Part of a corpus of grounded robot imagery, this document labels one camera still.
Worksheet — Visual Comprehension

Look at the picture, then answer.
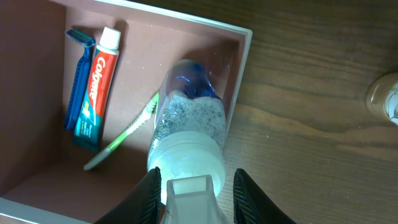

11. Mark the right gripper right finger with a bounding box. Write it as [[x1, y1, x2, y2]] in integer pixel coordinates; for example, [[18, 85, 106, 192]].
[[233, 168, 295, 224]]

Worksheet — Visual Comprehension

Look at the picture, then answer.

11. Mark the white botanical lotion tube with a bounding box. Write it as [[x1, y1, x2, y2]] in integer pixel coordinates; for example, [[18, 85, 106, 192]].
[[366, 72, 397, 125]]

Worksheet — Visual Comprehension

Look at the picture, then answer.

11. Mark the blue disposable razor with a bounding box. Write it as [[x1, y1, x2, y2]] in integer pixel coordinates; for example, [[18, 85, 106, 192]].
[[64, 28, 96, 130]]

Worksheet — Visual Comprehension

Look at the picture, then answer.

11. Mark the red green toothpaste tube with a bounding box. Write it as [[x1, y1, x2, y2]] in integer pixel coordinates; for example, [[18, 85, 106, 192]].
[[74, 27, 121, 152]]

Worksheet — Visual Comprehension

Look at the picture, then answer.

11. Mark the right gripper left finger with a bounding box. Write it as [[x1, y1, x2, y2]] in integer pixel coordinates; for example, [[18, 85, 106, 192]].
[[95, 167, 162, 224]]

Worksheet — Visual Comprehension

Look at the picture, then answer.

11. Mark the clear pump soap bottle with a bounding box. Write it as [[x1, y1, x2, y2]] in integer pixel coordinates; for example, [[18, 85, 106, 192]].
[[147, 60, 229, 223]]

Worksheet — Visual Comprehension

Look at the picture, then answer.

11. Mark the green white toothbrush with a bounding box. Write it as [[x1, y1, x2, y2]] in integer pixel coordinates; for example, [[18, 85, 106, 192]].
[[83, 92, 159, 170]]

